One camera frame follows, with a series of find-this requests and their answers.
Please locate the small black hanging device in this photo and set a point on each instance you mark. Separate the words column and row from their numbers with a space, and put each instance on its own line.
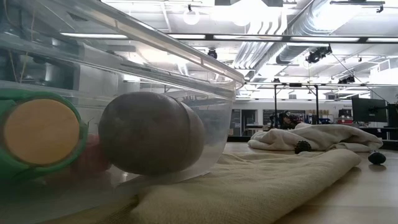
column 212, row 53

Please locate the black computer monitor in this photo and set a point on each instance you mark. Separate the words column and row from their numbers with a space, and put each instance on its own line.
column 393, row 115
column 370, row 110

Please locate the small red toy strawberry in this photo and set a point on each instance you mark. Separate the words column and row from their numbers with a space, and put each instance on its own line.
column 91, row 158

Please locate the toy blackberry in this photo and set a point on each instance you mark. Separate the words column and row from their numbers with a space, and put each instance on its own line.
column 302, row 147

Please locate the clear plastic tupperware container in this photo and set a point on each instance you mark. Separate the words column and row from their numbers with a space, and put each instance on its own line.
column 217, row 93

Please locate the toy blueberry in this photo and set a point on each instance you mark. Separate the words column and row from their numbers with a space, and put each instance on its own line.
column 377, row 158

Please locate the person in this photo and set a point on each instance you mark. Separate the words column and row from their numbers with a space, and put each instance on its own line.
column 287, row 121

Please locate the black hanging camera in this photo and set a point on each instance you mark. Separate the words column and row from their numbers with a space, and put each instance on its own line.
column 317, row 55

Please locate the black spotlight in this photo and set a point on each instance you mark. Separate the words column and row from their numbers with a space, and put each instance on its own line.
column 346, row 80

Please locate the beige cloth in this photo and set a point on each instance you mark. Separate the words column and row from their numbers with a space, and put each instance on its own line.
column 248, row 186

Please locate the black beam with light strips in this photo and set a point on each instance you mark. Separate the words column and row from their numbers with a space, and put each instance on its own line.
column 248, row 38

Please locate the brown toy kiwi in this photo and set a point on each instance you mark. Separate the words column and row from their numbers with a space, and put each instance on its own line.
column 149, row 133

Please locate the green toy cucumber half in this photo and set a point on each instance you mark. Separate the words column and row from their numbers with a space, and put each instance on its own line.
column 40, row 130

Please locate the white checked dish towel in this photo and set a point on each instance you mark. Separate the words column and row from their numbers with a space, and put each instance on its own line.
column 326, row 137

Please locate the black metal gantry frame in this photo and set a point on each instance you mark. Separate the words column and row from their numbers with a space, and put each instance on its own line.
column 275, row 105

